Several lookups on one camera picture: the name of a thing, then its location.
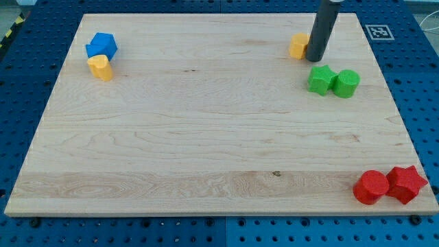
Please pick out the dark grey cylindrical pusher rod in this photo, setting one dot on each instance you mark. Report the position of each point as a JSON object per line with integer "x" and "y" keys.
{"x": 322, "y": 28}

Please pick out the yellow hexagon block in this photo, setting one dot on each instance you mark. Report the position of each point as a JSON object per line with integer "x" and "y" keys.
{"x": 298, "y": 45}

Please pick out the blue triangle block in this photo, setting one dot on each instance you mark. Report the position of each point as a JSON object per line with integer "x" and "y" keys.
{"x": 102, "y": 44}

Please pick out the white fiducial marker tag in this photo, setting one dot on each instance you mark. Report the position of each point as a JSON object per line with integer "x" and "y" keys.
{"x": 379, "y": 32}

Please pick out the green star block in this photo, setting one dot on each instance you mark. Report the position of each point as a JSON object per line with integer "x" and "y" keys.
{"x": 321, "y": 79}

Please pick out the green cylinder block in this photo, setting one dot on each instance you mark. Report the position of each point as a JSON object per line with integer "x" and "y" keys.
{"x": 346, "y": 83}

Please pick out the light wooden board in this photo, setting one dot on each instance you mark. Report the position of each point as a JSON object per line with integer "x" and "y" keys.
{"x": 208, "y": 115}

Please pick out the red cylinder block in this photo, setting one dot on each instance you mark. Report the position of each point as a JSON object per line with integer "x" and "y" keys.
{"x": 371, "y": 187}

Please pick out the red star block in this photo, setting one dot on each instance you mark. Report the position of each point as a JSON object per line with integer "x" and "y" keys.
{"x": 404, "y": 183}

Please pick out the yellow heart block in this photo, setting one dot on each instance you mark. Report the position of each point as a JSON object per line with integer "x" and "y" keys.
{"x": 100, "y": 67}

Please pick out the yellow black hazard tape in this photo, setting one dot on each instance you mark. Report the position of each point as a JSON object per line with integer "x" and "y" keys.
{"x": 13, "y": 31}

